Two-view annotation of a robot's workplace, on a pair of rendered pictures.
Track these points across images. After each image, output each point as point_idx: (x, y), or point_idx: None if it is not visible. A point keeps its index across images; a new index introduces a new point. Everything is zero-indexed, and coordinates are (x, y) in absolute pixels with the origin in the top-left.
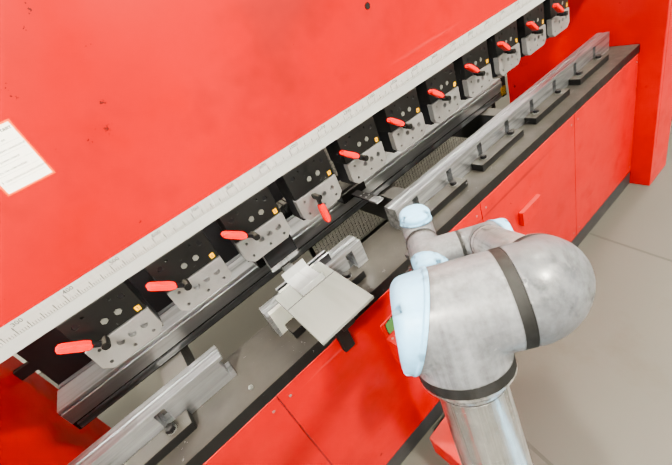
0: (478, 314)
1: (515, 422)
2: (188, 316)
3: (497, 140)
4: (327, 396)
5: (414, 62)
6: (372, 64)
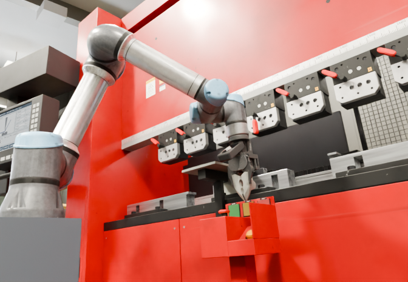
0: None
1: (81, 84)
2: None
3: None
4: (200, 256)
5: (371, 30)
6: (325, 36)
